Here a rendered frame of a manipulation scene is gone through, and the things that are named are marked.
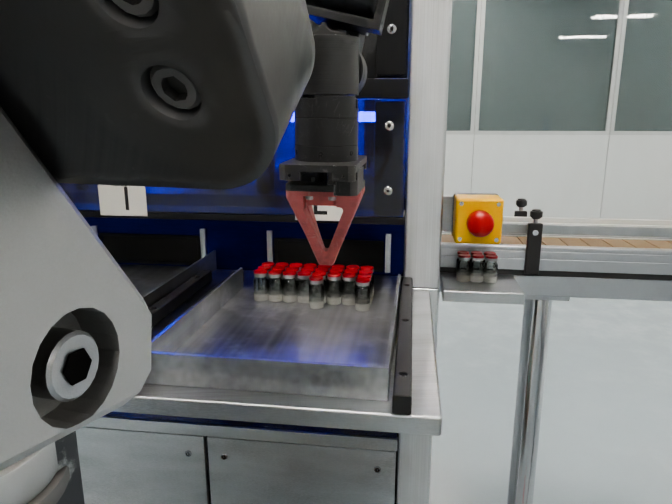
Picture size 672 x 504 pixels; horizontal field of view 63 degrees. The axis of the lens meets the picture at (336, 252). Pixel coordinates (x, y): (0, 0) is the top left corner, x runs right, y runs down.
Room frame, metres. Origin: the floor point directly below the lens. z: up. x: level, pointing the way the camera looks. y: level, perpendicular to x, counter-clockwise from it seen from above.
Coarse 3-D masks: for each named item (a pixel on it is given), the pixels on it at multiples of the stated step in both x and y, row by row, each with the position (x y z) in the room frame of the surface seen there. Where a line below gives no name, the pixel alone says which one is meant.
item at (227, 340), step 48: (240, 288) 0.85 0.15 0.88; (192, 336) 0.65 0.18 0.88; (240, 336) 0.65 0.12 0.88; (288, 336) 0.65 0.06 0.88; (336, 336) 0.65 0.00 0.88; (384, 336) 0.65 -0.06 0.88; (192, 384) 0.52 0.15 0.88; (240, 384) 0.51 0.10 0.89; (288, 384) 0.50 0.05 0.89; (336, 384) 0.50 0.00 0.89; (384, 384) 0.49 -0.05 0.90
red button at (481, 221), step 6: (480, 210) 0.83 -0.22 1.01; (468, 216) 0.83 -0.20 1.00; (474, 216) 0.81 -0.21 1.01; (480, 216) 0.81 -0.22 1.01; (486, 216) 0.81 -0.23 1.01; (468, 222) 0.82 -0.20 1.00; (474, 222) 0.81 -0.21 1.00; (480, 222) 0.81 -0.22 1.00; (486, 222) 0.81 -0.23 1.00; (492, 222) 0.81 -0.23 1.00; (468, 228) 0.82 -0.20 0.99; (474, 228) 0.81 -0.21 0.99; (480, 228) 0.81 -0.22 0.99; (486, 228) 0.81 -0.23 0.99; (492, 228) 0.81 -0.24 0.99; (474, 234) 0.81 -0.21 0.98; (480, 234) 0.81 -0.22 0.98; (486, 234) 0.81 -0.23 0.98
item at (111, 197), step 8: (104, 192) 0.93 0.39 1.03; (112, 192) 0.93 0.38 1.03; (120, 192) 0.92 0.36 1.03; (128, 192) 0.92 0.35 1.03; (136, 192) 0.92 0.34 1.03; (144, 192) 0.92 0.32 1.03; (104, 200) 0.93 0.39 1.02; (112, 200) 0.93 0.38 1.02; (120, 200) 0.92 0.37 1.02; (128, 200) 0.92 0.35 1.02; (136, 200) 0.92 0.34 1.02; (144, 200) 0.92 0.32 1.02; (104, 208) 0.93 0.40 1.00; (112, 208) 0.93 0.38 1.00; (120, 208) 0.92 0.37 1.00; (136, 208) 0.92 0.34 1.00; (144, 208) 0.92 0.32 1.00
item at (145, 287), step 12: (120, 264) 1.01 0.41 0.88; (132, 264) 1.01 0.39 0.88; (192, 264) 0.88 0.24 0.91; (204, 264) 0.93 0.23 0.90; (216, 264) 0.99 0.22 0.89; (132, 276) 0.93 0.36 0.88; (144, 276) 0.93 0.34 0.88; (156, 276) 0.93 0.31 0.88; (168, 276) 0.93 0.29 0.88; (180, 276) 0.83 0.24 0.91; (192, 276) 0.87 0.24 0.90; (144, 288) 0.85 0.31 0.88; (156, 288) 0.75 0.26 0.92; (168, 288) 0.78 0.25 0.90; (144, 300) 0.71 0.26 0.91; (156, 300) 0.74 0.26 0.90
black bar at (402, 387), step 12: (408, 288) 0.80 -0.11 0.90; (408, 300) 0.74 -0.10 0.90; (408, 312) 0.69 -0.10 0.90; (408, 324) 0.65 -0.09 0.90; (408, 336) 0.61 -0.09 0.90; (396, 348) 0.57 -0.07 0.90; (408, 348) 0.57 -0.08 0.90; (396, 360) 0.54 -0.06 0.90; (408, 360) 0.54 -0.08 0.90; (396, 372) 0.51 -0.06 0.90; (408, 372) 0.51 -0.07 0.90; (396, 384) 0.49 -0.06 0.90; (408, 384) 0.49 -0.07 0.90; (396, 396) 0.46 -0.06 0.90; (408, 396) 0.46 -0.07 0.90; (396, 408) 0.46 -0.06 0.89; (408, 408) 0.46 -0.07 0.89
